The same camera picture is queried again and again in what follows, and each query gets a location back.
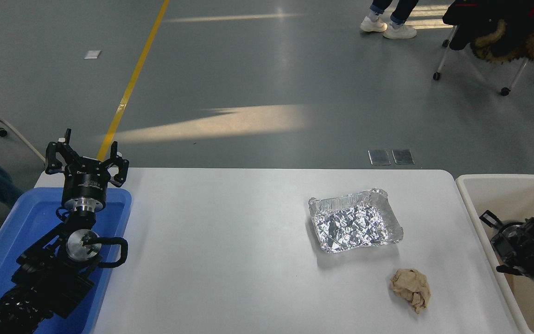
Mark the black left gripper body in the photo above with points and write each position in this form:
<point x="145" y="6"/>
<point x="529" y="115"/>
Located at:
<point x="85" y="183"/>

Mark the white-legged wheeled chair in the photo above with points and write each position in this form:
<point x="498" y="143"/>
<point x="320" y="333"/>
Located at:
<point x="436" y="75"/>

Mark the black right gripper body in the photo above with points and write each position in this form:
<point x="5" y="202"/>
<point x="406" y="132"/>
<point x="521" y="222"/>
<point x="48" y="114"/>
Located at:
<point x="510" y="246"/>

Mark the black fur-trimmed jacket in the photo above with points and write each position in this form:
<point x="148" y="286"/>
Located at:
<point x="503" y="23"/>

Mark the standing person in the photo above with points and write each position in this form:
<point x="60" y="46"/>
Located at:
<point x="399" y="31"/>

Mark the large pale bin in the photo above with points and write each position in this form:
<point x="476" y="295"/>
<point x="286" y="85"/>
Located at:
<point x="503" y="195"/>

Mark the silver floor plate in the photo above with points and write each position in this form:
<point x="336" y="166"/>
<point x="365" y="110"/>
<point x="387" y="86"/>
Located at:
<point x="403" y="157"/>
<point x="379" y="157"/>

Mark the silver foil tray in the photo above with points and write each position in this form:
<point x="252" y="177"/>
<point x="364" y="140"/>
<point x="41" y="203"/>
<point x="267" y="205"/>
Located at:
<point x="350" y="225"/>

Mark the blue plastic tray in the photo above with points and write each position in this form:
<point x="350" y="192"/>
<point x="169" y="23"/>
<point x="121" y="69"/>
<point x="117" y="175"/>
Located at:
<point x="26" y="218"/>

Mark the crumpled tan paper ball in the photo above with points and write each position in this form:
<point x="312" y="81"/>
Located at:
<point x="410" y="287"/>

